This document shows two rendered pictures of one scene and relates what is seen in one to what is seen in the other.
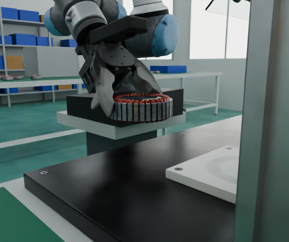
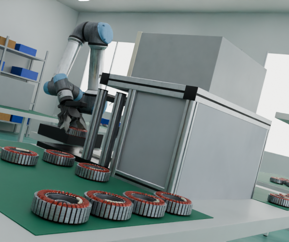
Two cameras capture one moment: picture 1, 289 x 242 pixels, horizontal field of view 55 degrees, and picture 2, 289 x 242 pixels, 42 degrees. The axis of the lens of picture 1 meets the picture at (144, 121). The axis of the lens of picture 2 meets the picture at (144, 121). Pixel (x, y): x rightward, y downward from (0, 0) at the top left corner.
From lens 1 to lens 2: 1.35 m
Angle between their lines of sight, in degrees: 14
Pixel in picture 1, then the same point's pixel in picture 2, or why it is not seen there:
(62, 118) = (32, 135)
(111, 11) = (76, 92)
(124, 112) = (71, 131)
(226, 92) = not seen: hidden behind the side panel
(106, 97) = (67, 126)
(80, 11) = (64, 93)
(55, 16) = (49, 86)
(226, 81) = not seen: hidden behind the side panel
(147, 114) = (79, 134)
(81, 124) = (44, 139)
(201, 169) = not seen: hidden behind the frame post
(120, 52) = (75, 111)
